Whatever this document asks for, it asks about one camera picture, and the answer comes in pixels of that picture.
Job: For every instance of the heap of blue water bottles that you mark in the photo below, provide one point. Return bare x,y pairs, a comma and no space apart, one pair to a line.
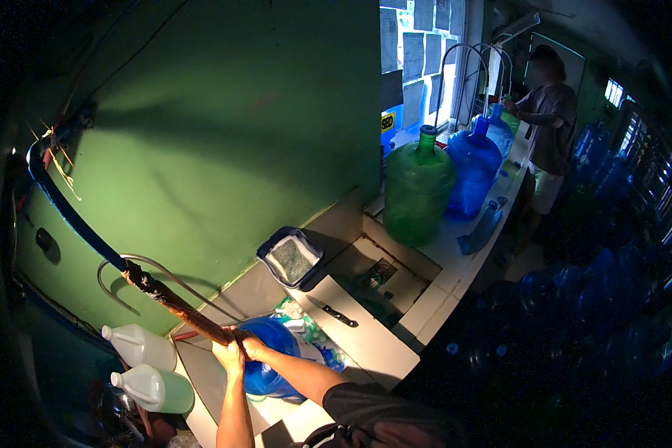
593,291

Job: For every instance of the curved metal filling pipe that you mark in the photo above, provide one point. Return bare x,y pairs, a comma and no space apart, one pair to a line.
501,53
463,47

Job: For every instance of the person's right hand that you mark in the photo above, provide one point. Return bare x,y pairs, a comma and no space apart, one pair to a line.
255,348

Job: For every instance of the yellow sign sticker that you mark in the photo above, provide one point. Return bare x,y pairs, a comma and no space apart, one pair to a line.
388,122

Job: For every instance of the person's right fingers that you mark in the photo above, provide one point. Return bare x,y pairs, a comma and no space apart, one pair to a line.
249,341

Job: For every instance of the white counter board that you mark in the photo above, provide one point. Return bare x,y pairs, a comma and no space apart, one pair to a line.
369,350

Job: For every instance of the red rod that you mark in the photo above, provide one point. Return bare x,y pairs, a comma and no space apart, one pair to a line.
185,335

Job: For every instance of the large blue water bottle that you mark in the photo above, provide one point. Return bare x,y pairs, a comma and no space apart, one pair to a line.
501,137
473,173

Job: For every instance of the person's body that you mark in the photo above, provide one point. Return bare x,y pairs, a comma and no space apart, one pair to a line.
381,420

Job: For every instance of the papers on window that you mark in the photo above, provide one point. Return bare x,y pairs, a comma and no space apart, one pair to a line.
413,53

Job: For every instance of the white plastic jug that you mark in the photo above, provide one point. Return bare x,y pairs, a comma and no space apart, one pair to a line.
143,346

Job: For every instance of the white mesh scrub cloth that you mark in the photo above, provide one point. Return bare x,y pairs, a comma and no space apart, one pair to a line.
292,258

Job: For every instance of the large green water bottle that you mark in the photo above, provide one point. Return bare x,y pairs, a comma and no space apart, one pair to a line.
417,193

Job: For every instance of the person's left fingers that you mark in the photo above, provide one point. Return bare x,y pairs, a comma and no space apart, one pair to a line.
224,344

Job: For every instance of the person's left hand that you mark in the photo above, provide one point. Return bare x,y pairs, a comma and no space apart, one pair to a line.
229,357

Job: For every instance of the blue rectangular basin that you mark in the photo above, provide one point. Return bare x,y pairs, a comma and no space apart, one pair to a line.
266,263

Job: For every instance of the fluorescent tube lamp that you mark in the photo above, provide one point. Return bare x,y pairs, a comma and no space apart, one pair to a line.
518,27

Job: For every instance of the blue water gallon bottle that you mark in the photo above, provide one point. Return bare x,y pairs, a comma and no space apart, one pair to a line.
271,341

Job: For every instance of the barred window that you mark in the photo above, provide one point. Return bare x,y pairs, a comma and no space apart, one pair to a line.
655,173

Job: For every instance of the white jug with green liquid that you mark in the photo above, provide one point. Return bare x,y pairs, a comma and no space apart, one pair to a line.
159,389

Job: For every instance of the thin curved metal tube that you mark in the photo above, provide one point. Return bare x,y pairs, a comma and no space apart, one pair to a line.
162,269

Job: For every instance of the heap of bottle caps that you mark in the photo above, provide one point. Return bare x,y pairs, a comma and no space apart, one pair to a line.
325,350

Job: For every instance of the metal drain cover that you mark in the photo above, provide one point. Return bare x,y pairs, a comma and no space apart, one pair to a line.
382,273

